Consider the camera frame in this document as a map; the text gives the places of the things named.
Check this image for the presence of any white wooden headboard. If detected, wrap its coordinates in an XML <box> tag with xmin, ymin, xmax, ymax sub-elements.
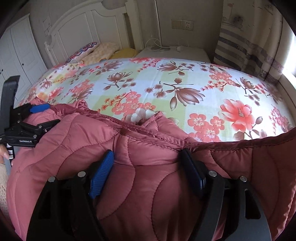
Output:
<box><xmin>44</xmin><ymin>1</ymin><xmax>144</xmax><ymax>65</ymax></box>

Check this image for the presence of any beige fluffy pillow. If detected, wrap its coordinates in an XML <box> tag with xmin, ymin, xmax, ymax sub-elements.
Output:
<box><xmin>81</xmin><ymin>42</ymin><xmax>120</xmax><ymax>66</ymax></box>

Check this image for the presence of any wall power socket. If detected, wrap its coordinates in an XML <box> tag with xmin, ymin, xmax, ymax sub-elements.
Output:
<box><xmin>171</xmin><ymin>19</ymin><xmax>194</xmax><ymax>31</ymax></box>

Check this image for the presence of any person's left hand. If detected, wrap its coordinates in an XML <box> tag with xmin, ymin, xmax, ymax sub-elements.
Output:
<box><xmin>0</xmin><ymin>144</ymin><xmax>14</xmax><ymax>165</ymax></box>

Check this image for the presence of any floral bed sheet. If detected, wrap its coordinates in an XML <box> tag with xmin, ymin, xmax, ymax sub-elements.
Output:
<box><xmin>18</xmin><ymin>58</ymin><xmax>295</xmax><ymax>142</ymax></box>

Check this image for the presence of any white wardrobe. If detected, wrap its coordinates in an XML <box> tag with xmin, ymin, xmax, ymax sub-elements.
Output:
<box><xmin>0</xmin><ymin>13</ymin><xmax>48</xmax><ymax>98</ymax></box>

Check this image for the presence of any striped patterned curtain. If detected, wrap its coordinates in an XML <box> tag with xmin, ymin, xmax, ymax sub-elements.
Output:
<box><xmin>214</xmin><ymin>1</ymin><xmax>293</xmax><ymax>84</ymax></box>

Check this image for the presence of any yellow pillow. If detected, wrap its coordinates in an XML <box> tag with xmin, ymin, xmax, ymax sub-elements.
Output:
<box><xmin>110</xmin><ymin>48</ymin><xmax>138</xmax><ymax>59</ymax></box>

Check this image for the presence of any colourful patterned pillow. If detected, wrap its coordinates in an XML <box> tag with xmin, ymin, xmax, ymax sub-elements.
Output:
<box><xmin>65</xmin><ymin>42</ymin><xmax>99</xmax><ymax>64</ymax></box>

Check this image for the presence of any white charger with cable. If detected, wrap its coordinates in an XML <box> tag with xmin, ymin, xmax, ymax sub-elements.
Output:
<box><xmin>176</xmin><ymin>46</ymin><xmax>187</xmax><ymax>52</ymax></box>

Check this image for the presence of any pink quilted padded jacket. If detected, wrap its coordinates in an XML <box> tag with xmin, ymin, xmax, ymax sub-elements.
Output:
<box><xmin>6</xmin><ymin>101</ymin><xmax>295</xmax><ymax>240</ymax></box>

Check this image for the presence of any cream fleece sleeve forearm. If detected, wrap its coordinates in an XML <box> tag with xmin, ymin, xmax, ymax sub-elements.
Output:
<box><xmin>0</xmin><ymin>164</ymin><xmax>11</xmax><ymax>224</ymax></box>

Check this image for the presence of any white bedside table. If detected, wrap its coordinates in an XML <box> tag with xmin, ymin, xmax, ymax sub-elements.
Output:
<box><xmin>136</xmin><ymin>46</ymin><xmax>211</xmax><ymax>63</ymax></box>

